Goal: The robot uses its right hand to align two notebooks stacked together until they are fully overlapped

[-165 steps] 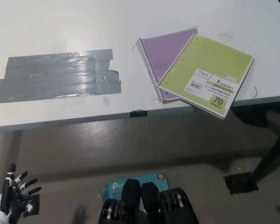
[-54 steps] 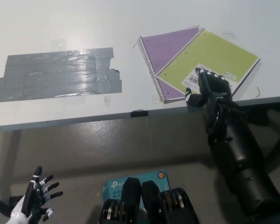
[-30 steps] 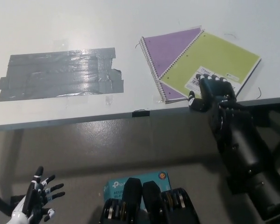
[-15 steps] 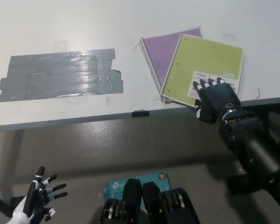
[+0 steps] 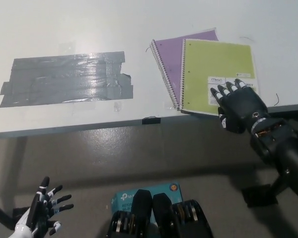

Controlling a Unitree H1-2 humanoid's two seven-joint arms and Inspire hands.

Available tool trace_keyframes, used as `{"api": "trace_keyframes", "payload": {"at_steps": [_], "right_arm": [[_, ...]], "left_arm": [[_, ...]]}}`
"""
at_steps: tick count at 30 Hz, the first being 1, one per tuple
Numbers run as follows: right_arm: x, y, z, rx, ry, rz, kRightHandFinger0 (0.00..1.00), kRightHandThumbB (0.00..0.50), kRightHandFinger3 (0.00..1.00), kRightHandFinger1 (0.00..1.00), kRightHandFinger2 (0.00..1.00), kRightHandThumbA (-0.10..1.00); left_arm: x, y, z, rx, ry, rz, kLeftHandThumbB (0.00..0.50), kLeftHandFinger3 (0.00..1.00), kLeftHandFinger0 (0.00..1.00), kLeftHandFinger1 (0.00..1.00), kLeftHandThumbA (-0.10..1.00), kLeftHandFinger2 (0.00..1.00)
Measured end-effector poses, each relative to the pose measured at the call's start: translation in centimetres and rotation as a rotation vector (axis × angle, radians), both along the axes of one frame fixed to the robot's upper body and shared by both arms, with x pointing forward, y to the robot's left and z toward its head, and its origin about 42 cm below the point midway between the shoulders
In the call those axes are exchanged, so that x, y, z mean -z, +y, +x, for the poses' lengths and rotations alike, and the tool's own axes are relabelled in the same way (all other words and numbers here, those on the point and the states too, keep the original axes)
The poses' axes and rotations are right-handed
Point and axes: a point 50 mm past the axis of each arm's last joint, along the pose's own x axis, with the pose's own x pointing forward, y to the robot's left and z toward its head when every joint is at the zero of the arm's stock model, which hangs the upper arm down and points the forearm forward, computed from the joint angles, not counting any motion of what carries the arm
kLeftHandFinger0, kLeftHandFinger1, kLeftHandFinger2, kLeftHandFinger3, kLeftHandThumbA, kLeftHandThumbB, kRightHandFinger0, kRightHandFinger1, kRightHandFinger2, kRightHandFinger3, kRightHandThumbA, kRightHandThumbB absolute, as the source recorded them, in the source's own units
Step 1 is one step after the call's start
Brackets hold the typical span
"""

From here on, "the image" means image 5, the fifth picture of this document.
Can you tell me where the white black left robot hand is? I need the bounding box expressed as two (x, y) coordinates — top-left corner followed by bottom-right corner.
(26, 176), (75, 236)

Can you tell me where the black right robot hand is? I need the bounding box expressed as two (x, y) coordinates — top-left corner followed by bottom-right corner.
(210, 78), (270, 134)

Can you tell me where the green Mead spiral notebook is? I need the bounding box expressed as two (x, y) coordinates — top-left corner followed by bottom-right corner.
(179, 38), (261, 117)

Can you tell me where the purple spiral notebook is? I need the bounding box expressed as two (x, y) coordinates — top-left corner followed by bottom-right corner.
(150, 27), (220, 110)

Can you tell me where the black table clip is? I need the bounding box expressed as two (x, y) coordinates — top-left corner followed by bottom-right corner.
(142, 116), (161, 125)

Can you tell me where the teal TP-Link box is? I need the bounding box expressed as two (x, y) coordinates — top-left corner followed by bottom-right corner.
(111, 182), (184, 216)

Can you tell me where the clear tape scrap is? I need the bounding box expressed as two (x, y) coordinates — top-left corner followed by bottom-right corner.
(113, 101), (124, 114)

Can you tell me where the grey duct tape patch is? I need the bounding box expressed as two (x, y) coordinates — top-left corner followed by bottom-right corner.
(0, 51), (134, 109)

